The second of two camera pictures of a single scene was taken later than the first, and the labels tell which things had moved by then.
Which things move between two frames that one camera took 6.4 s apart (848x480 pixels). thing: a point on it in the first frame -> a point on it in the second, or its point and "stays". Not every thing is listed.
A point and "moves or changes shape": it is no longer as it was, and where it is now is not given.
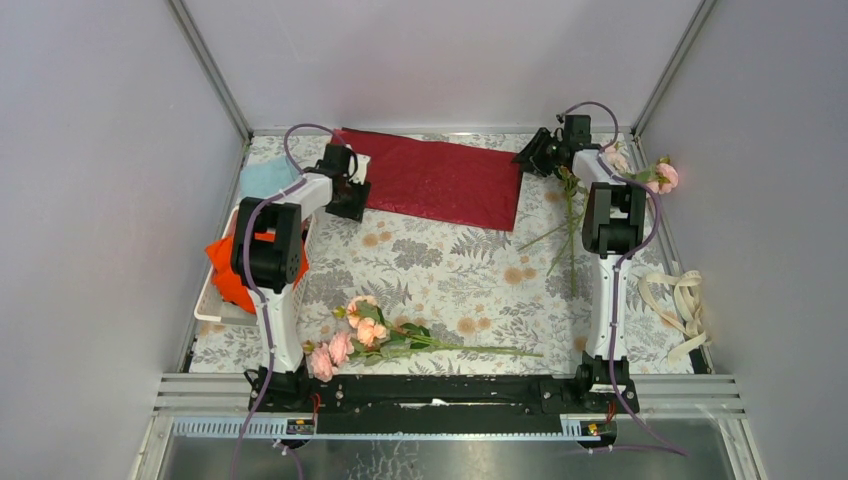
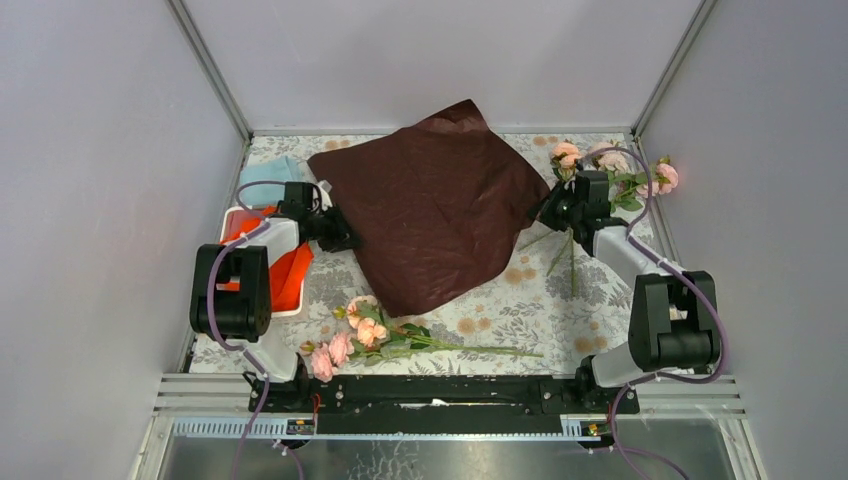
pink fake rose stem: x=369 y=336 stays
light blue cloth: x=268 y=179 stays
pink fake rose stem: x=660 y=177 stays
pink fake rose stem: x=370 y=335 stays
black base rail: x=442 y=404 stays
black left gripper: x=353 y=210 -> x=342 y=238
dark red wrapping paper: x=439 y=180 moves or changes shape
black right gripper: x=531 y=153 -> x=559 y=190
